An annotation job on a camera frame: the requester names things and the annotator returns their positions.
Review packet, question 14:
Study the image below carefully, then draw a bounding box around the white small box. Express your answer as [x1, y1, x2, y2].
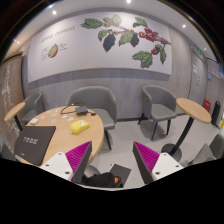
[30, 118, 39, 125]

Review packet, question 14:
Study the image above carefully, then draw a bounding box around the grey armchair left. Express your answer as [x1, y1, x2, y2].
[21, 92, 45, 123]

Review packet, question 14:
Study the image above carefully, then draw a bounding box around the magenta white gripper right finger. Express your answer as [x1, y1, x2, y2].
[133, 141, 183, 184]

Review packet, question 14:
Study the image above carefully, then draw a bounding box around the coffee plant wall mural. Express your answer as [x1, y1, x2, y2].
[27, 12, 172, 82]

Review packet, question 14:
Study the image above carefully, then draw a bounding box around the black mouse pad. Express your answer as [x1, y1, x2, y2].
[14, 126, 56, 166]

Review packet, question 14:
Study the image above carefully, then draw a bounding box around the grey armchair centre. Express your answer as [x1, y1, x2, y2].
[66, 86, 117, 149]

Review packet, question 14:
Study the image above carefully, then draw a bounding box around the yellow computer mouse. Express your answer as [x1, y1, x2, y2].
[70, 120, 89, 134]

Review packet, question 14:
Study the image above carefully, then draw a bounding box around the grey armchair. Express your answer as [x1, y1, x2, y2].
[66, 86, 117, 149]
[138, 85, 176, 138]
[21, 92, 45, 123]

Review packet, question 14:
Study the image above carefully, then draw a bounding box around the grey door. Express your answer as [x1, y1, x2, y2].
[188, 48, 207, 105]

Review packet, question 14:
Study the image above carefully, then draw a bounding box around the red fire extinguisher box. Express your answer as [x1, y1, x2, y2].
[203, 99, 211, 112]

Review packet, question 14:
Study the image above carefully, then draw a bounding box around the black backpack on floor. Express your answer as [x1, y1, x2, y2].
[82, 164, 131, 188]

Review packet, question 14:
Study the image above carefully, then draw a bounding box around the small round table left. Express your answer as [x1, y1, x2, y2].
[4, 102, 25, 130]

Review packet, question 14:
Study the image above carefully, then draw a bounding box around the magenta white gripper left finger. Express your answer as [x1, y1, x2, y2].
[41, 141, 92, 183]

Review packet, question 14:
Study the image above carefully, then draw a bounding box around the black bin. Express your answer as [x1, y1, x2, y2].
[211, 101, 221, 126]

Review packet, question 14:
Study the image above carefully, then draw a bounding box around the round wooden table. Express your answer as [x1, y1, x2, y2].
[20, 106, 104, 167]

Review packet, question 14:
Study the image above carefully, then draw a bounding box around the black power adapter box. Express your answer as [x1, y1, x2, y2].
[75, 106, 88, 115]

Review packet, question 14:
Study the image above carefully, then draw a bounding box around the grey armchair right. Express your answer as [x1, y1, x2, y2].
[138, 85, 176, 138]

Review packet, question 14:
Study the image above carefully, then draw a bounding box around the black cable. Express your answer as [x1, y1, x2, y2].
[59, 101, 97, 117]

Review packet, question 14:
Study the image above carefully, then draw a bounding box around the grey chair bottom right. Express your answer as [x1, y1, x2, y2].
[189, 134, 224, 165]

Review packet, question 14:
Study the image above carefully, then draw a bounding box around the tall round side table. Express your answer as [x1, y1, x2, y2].
[161, 98, 211, 161]

